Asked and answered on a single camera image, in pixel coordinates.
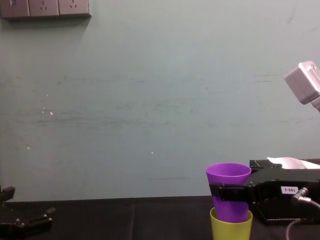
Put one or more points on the black table cloth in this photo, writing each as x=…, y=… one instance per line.
x=125, y=220

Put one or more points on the yellow-green plastic cup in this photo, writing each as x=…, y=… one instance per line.
x=230, y=231

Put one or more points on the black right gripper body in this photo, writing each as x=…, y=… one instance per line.
x=275, y=207

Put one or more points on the grey wall socket panel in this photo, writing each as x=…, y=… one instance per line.
x=45, y=8

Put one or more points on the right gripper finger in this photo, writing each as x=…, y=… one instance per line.
x=262, y=168
x=232, y=193

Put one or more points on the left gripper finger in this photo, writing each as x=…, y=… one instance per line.
x=6, y=195
x=37, y=218

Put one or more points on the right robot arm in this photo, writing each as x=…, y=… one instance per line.
x=302, y=82

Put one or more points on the purple plastic cup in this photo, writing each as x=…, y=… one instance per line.
x=227, y=178

